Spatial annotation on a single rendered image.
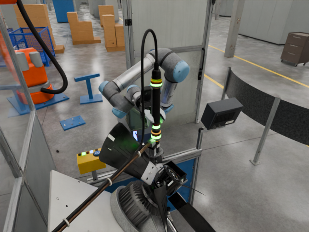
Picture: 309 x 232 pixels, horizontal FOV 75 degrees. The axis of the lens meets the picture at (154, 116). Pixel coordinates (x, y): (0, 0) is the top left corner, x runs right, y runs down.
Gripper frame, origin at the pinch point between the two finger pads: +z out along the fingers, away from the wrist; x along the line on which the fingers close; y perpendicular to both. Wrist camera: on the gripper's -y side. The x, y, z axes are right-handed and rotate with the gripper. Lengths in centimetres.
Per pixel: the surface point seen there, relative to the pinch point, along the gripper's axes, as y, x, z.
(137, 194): 32.1, 12.9, 7.9
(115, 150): 11.1, 18.8, -0.1
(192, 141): 149, -119, -137
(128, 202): 34.8, 17.4, 8.3
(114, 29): 67, -139, -736
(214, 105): 25, -61, -39
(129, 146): 13.3, 11.9, -3.0
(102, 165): 50, 23, -34
